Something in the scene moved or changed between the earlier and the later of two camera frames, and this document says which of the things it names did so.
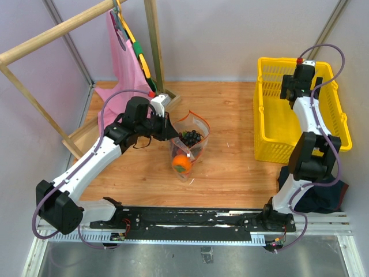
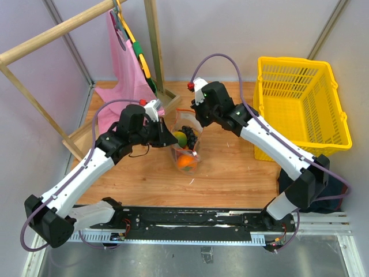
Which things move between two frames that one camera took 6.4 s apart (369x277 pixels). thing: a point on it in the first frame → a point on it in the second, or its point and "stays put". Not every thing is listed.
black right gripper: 286,84 → 204,122
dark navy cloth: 320,199 stays put
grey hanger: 118,26 stays put
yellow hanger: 142,57 stays put
